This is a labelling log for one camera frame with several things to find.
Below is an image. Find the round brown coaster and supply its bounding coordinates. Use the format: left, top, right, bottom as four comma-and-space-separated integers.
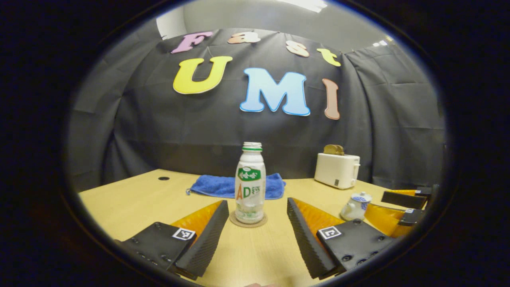
229, 210, 268, 228

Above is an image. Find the white blue-patterned teacup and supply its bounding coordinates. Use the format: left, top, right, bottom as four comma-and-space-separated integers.
340, 195, 373, 221

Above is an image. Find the blue towel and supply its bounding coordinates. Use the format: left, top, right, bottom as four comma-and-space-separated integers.
186, 173, 286, 200

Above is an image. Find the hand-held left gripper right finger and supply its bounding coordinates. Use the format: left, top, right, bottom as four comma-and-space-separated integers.
287, 197, 397, 279

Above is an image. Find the white plastic water bottle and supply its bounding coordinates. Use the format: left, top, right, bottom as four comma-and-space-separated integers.
235, 142, 266, 224

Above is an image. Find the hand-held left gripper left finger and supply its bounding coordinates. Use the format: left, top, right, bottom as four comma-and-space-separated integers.
116, 200, 230, 281

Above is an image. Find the white toaster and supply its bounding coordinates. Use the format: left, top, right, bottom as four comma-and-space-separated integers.
314, 153, 361, 189

